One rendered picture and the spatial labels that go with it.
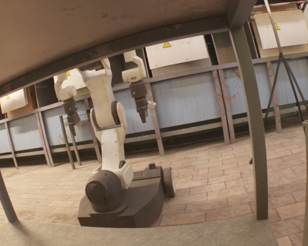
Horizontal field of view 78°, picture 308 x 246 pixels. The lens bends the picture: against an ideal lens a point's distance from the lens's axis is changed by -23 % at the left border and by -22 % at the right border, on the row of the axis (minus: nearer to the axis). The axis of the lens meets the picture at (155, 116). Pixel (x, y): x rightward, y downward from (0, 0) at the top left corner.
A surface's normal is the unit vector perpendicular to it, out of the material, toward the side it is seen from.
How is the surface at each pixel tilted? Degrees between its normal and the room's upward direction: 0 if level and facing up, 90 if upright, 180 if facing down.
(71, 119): 102
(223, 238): 0
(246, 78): 90
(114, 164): 46
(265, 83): 90
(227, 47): 90
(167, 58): 90
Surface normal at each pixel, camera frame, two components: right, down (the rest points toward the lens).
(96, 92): -0.07, 0.28
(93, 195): -0.20, -0.13
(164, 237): -0.20, -0.98
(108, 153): -0.20, -0.40
